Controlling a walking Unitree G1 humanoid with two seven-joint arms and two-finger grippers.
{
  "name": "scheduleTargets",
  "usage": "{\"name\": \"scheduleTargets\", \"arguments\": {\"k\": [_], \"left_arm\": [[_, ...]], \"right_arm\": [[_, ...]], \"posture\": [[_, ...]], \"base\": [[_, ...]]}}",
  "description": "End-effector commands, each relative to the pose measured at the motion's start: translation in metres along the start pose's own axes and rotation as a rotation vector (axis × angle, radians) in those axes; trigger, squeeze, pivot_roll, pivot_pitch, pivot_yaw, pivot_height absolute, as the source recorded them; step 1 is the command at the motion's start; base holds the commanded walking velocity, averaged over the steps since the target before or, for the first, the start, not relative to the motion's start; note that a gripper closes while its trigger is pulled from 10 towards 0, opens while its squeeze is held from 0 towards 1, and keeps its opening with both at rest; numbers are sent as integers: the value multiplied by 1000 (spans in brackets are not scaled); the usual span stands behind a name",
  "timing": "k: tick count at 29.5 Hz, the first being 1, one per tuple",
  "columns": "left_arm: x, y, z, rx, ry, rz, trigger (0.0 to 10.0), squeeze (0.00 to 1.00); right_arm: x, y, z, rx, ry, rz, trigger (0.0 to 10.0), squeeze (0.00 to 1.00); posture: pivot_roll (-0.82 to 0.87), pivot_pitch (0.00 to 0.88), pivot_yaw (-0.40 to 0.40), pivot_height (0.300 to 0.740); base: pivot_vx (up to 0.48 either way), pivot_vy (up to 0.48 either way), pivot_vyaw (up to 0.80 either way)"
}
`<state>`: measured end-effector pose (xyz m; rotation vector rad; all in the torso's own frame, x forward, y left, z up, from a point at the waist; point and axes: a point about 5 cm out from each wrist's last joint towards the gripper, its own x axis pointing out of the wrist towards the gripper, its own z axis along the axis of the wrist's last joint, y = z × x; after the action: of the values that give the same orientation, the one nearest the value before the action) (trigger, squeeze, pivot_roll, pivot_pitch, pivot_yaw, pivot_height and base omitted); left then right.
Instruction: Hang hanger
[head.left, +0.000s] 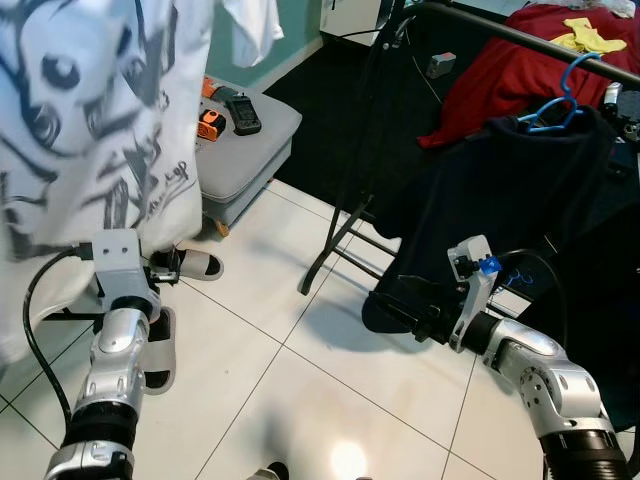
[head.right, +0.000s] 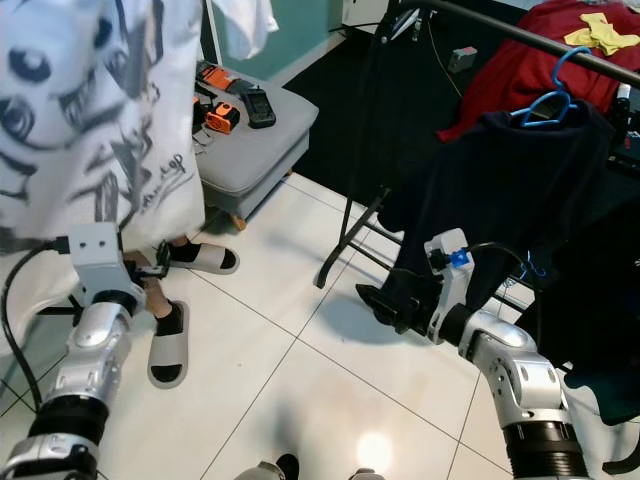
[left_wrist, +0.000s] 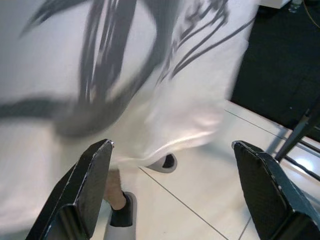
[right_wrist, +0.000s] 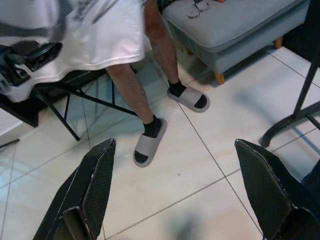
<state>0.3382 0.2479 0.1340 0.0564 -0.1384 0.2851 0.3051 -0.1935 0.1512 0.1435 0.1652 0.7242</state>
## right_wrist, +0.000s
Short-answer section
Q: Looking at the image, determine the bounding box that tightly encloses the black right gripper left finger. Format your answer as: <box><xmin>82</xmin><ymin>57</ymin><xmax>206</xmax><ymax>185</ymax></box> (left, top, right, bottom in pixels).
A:
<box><xmin>33</xmin><ymin>138</ymin><xmax>117</xmax><ymax>240</ymax></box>

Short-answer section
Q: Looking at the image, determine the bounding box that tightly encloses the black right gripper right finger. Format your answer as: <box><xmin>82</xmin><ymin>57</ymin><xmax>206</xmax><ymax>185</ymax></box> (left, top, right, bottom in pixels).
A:
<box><xmin>234</xmin><ymin>138</ymin><xmax>320</xmax><ymax>240</ymax></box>

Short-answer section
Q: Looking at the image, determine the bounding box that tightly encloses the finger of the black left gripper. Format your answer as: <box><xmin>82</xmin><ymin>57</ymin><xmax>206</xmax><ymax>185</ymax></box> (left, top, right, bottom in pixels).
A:
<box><xmin>26</xmin><ymin>41</ymin><xmax>63</xmax><ymax>72</ymax></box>
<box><xmin>8</xmin><ymin>66</ymin><xmax>32</xmax><ymax>87</ymax></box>

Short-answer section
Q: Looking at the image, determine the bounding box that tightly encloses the white printed t-shirt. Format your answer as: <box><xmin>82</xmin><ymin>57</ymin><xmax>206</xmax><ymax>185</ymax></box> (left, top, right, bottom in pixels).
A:
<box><xmin>0</xmin><ymin>0</ymin><xmax>147</xmax><ymax>103</ymax></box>

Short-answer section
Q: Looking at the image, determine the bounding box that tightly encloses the dark table with black legs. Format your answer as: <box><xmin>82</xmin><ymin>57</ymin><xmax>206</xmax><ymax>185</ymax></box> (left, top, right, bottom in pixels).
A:
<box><xmin>0</xmin><ymin>67</ymin><xmax>141</xmax><ymax>151</ymax></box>

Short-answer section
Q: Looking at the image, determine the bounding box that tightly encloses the grey slide slipper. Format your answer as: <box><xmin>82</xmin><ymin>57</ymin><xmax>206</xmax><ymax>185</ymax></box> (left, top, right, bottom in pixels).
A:
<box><xmin>166</xmin><ymin>86</ymin><xmax>211</xmax><ymax>114</ymax></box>
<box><xmin>132</xmin><ymin>117</ymin><xmax>168</xmax><ymax>169</ymax></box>

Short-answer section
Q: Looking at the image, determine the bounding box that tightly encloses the black sock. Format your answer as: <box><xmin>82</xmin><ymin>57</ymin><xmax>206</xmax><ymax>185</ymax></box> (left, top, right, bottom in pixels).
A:
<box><xmin>167</xmin><ymin>79</ymin><xmax>208</xmax><ymax>110</ymax></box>
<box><xmin>133</xmin><ymin>114</ymin><xmax>163</xmax><ymax>163</ymax></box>

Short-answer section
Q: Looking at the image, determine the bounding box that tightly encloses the person's right leg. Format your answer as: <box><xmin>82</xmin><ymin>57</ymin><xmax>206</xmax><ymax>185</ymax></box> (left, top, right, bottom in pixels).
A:
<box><xmin>106</xmin><ymin>62</ymin><xmax>156</xmax><ymax>125</ymax></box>

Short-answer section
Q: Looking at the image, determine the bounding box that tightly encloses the person's leg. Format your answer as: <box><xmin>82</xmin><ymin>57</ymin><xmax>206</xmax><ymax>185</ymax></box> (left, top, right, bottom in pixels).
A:
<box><xmin>144</xmin><ymin>0</ymin><xmax>179</xmax><ymax>87</ymax></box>
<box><xmin>106</xmin><ymin>62</ymin><xmax>156</xmax><ymax>125</ymax></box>

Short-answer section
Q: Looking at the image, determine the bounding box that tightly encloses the black clothes rack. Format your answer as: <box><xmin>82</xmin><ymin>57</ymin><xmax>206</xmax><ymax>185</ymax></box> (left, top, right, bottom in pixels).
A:
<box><xmin>259</xmin><ymin>0</ymin><xmax>320</xmax><ymax>148</ymax></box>

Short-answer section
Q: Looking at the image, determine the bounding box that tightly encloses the person's left leg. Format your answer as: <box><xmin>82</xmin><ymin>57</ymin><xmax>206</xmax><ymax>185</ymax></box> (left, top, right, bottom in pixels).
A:
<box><xmin>144</xmin><ymin>0</ymin><xmax>179</xmax><ymax>87</ymax></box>

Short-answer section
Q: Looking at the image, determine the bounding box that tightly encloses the grey upholstered ottoman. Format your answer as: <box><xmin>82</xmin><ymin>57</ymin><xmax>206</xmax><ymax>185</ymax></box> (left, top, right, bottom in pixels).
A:
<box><xmin>161</xmin><ymin>0</ymin><xmax>311</xmax><ymax>85</ymax></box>

